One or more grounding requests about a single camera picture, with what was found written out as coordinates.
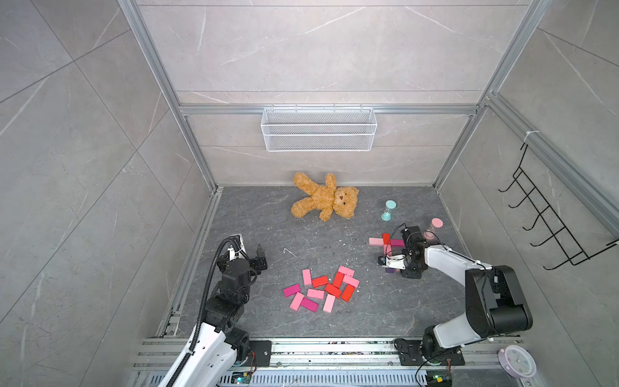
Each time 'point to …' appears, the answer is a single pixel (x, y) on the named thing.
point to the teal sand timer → (389, 205)
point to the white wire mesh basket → (318, 129)
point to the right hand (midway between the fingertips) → (412, 262)
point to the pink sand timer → (429, 234)
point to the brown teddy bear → (328, 198)
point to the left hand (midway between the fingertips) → (248, 246)
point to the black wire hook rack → (559, 232)
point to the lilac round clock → (517, 362)
